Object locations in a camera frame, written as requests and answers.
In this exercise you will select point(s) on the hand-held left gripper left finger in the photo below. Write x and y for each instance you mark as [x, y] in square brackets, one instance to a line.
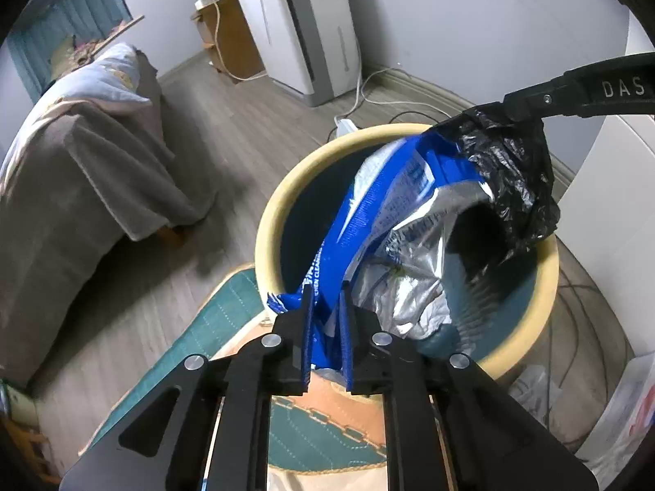
[307, 340]

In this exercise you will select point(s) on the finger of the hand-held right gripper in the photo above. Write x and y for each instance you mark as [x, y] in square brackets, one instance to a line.
[573, 94]

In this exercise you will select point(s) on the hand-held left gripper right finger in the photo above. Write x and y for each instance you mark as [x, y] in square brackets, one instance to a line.
[347, 342]

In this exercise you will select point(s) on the black plastic bag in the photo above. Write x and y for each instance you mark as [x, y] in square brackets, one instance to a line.
[511, 163]

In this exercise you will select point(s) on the blue silver snack bag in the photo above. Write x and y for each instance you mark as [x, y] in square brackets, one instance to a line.
[368, 215]

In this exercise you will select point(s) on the yellow rimmed teal bin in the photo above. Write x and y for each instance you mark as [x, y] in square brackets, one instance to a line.
[271, 215]

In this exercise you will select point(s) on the teal and orange rug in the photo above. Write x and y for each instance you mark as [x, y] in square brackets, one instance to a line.
[225, 307]

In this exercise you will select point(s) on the white wardrobe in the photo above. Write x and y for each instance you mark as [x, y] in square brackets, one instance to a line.
[614, 189]

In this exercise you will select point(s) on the wooden framed bed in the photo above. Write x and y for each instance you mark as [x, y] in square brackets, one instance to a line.
[171, 235]

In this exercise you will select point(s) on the clear plastic packet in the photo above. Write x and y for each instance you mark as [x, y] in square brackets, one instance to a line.
[535, 391]

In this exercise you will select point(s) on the white power strip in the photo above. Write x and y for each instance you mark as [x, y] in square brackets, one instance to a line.
[347, 127]

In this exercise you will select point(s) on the grey tall appliance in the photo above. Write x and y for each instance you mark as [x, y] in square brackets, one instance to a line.
[322, 25]

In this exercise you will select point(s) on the grey blanket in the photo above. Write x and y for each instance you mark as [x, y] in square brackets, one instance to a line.
[102, 163]

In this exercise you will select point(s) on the white plastic bag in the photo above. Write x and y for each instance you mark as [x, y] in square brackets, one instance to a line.
[624, 419]

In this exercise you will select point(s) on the small green white bin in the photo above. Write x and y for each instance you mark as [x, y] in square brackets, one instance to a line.
[18, 401]

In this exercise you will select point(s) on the wooden stool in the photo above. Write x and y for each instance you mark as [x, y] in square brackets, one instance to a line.
[30, 450]

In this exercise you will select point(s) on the wooden cabinet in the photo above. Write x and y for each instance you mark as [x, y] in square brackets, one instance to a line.
[235, 41]

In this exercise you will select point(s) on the white air purifier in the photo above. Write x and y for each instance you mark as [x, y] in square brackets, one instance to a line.
[261, 20]

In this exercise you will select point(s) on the light blue pillow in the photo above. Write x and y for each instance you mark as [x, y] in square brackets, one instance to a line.
[110, 79]

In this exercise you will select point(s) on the wooden stick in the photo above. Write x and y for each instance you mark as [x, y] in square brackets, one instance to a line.
[125, 28]

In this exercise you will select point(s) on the tan patterned cloth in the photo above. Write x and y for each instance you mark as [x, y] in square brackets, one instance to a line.
[74, 53]

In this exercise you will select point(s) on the teal curtain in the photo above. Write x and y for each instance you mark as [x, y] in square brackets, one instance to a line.
[71, 15]

